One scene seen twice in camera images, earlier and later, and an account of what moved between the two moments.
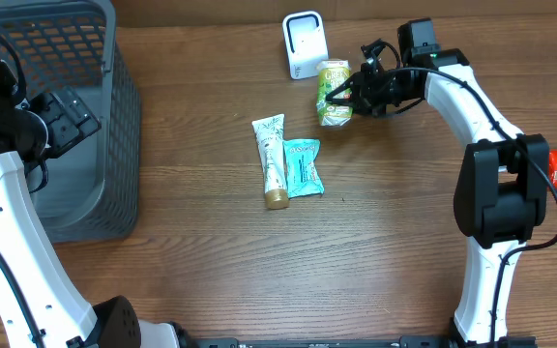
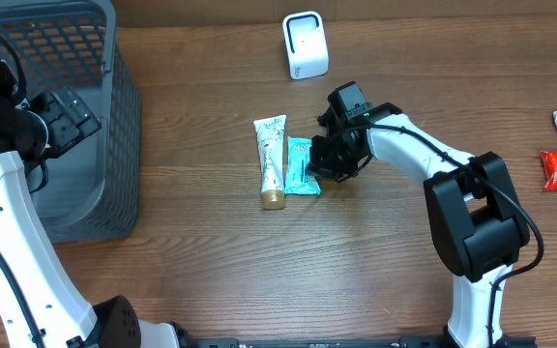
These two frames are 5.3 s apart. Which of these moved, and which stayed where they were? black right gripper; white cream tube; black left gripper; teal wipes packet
Moved: black right gripper
Stayed: black left gripper; white cream tube; teal wipes packet
